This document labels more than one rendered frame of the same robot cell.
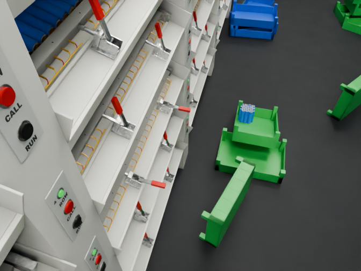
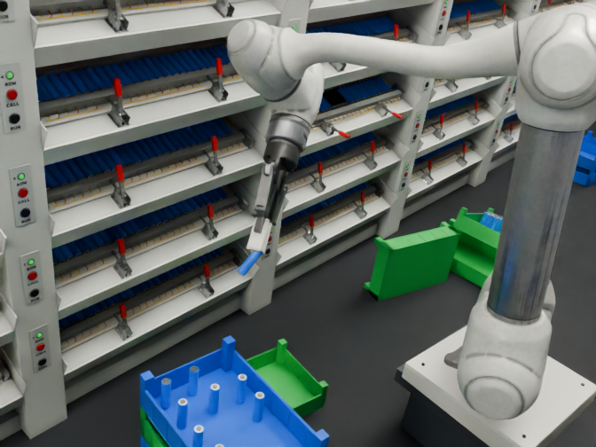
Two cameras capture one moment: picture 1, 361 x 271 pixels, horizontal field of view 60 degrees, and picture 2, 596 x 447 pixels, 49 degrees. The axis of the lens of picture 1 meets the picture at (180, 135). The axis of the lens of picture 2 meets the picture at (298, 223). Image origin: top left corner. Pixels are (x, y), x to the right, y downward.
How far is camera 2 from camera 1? 132 cm
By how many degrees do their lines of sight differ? 25
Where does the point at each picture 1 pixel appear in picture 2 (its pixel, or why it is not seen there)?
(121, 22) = not seen: outside the picture
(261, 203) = (455, 295)
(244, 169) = (443, 231)
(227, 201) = (408, 240)
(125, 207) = (311, 137)
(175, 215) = (349, 263)
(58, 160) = (301, 11)
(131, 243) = (299, 195)
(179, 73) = (411, 99)
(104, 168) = not seen: hidden behind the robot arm
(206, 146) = not seen: hidden behind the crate
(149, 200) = (331, 184)
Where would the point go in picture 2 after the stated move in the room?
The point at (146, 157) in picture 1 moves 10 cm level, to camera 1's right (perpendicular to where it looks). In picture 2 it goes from (345, 126) to (376, 136)
